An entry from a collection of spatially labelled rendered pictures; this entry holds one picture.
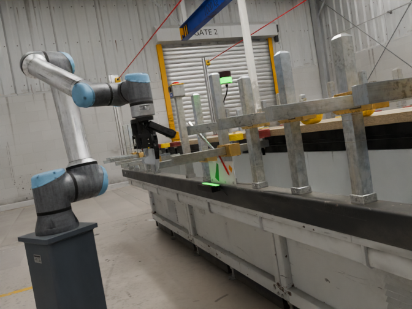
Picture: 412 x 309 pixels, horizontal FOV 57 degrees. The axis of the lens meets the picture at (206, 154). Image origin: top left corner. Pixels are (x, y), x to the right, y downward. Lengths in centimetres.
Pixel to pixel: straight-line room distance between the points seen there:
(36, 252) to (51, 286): 16
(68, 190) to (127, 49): 794
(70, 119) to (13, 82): 740
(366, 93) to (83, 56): 896
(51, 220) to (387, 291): 134
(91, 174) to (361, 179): 128
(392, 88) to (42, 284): 162
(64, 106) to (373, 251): 147
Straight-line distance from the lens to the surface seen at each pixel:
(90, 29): 960
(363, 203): 97
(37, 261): 186
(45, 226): 181
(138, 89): 143
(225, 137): 159
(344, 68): 96
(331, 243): 116
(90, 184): 186
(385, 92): 61
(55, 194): 179
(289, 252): 181
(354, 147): 96
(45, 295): 189
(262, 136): 161
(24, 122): 913
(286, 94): 115
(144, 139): 143
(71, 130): 191
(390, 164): 120
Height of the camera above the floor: 92
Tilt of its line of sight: 3 degrees down
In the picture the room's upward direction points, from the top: 9 degrees counter-clockwise
